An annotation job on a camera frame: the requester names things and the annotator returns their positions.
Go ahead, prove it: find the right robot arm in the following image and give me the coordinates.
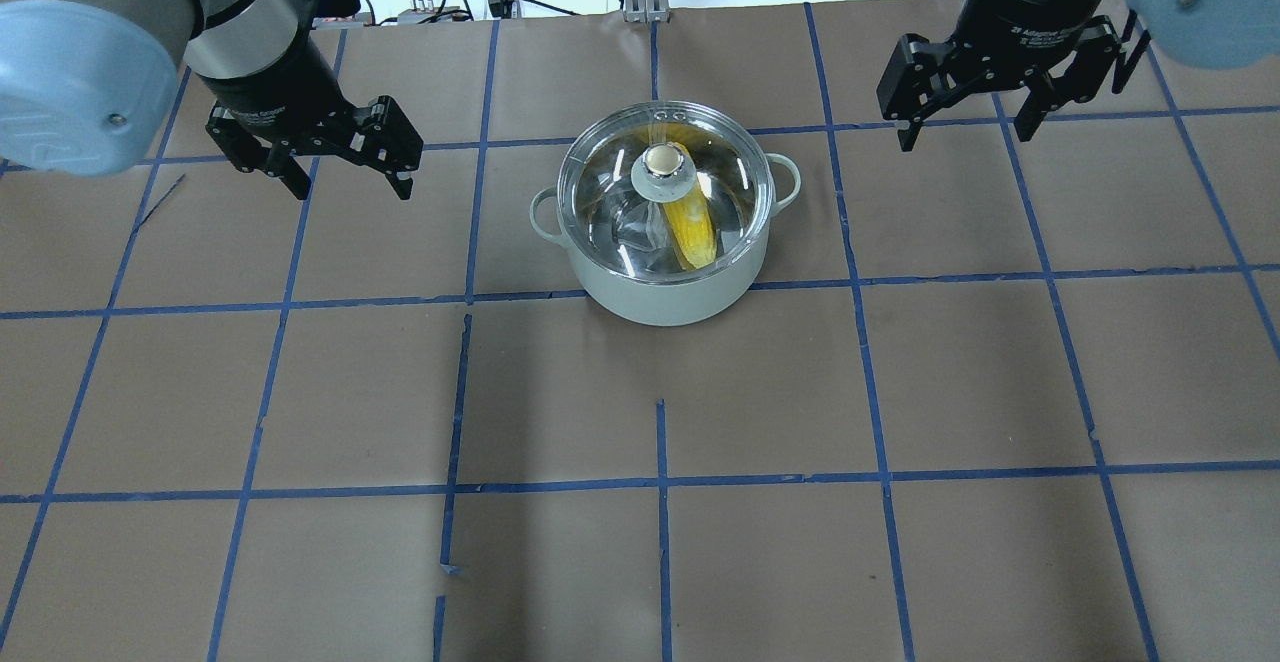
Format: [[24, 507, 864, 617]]
[[876, 0, 1279, 152]]

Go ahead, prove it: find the glass pot lid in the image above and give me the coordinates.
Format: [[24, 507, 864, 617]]
[[556, 99, 771, 286]]

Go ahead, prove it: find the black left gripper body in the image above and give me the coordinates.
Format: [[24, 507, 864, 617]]
[[189, 27, 425, 173]]

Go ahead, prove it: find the yellow corn cob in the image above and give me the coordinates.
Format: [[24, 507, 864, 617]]
[[660, 191, 718, 271]]

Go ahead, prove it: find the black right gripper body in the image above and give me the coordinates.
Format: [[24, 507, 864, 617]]
[[876, 0, 1123, 124]]

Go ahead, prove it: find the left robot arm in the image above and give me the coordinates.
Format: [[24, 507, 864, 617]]
[[1, 0, 424, 200]]

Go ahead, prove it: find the pale green cooking pot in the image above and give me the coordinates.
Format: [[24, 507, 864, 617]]
[[527, 152, 803, 328]]

